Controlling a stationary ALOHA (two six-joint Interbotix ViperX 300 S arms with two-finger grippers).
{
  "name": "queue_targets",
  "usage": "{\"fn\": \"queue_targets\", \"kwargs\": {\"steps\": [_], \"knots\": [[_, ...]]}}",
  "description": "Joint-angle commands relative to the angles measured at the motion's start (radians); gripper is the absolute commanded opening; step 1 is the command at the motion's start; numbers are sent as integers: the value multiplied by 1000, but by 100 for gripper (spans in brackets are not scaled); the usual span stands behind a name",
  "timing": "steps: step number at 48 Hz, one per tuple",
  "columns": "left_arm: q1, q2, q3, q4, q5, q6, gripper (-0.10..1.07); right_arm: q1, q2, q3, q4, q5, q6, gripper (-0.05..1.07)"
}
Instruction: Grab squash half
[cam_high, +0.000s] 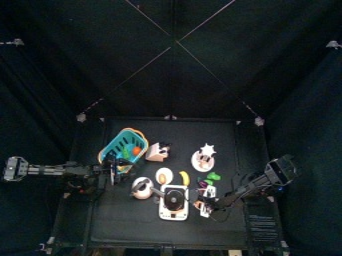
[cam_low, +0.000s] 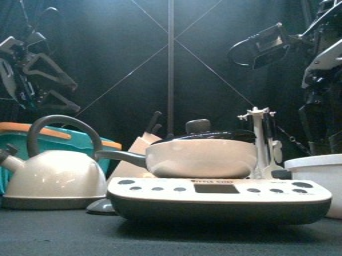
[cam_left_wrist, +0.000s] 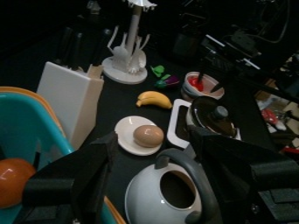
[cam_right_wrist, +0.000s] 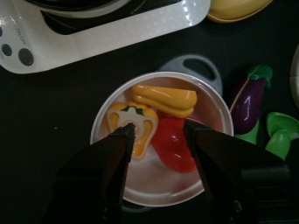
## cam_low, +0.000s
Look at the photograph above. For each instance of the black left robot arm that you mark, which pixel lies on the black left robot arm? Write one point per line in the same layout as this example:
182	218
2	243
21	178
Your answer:
27	23

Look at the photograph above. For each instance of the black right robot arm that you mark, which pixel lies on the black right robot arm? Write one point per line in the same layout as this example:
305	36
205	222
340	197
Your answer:
323	76

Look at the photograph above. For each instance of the teal bin with orange rim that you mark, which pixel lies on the teal bin with orange rim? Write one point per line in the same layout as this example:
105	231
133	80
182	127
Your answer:
54	140

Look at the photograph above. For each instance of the white utensil rack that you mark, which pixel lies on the white utensil rack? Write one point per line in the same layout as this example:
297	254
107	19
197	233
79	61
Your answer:
258	133

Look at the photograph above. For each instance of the beige toy knife block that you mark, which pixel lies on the beige toy knife block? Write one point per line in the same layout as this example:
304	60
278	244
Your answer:
134	156

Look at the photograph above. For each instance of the black pot lid with knob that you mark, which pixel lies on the black pot lid with knob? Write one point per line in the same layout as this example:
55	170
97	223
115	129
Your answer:
201	131

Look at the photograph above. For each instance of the white toy spatula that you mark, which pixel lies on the white toy spatula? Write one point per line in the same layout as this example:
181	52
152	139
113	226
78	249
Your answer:
273	156

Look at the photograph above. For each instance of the grey toy spoon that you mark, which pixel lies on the grey toy spoon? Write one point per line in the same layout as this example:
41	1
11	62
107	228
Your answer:
102	206

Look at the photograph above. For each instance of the white plastic container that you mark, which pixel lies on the white plastic container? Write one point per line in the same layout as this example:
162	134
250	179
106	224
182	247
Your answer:
319	180

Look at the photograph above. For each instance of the white toy induction stove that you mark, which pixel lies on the white toy induction stove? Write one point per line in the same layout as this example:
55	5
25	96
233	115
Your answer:
218	200

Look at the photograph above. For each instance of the grey vertical frame pole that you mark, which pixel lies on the grey vertical frame pole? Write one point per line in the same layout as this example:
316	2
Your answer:
170	66

